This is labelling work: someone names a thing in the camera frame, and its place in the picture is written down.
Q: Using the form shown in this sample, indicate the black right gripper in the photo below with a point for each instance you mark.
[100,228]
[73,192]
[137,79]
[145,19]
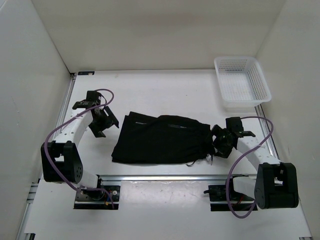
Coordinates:
[224,152]

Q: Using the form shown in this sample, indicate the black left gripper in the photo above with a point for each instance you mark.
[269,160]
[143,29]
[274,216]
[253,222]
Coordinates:
[109,120]

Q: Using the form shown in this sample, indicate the black shorts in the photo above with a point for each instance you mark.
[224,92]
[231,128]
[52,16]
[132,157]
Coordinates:
[163,140]

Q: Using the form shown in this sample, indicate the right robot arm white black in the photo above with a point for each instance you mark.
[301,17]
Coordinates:
[275,185]

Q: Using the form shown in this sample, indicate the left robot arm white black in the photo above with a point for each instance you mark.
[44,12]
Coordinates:
[61,162]

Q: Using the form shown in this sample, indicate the white perforated plastic basket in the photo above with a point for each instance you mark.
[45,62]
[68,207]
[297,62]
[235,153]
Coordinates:
[241,82]

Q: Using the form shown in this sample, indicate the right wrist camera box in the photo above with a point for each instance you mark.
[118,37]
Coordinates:
[234,124]

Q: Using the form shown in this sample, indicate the aluminium right side rail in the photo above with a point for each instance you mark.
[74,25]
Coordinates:
[266,129]

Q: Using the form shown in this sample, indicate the aluminium rail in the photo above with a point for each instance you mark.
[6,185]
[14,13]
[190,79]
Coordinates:
[34,186]
[266,129]
[181,177]

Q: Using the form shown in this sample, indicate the aluminium front rail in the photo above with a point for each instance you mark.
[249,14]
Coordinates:
[181,177]

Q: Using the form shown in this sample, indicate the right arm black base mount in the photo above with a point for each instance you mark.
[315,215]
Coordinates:
[218,198]

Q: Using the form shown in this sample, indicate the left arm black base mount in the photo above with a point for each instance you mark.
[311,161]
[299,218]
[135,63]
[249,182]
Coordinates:
[99,200]

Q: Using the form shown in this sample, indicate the aluminium left side rail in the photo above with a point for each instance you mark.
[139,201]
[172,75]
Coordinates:
[34,186]

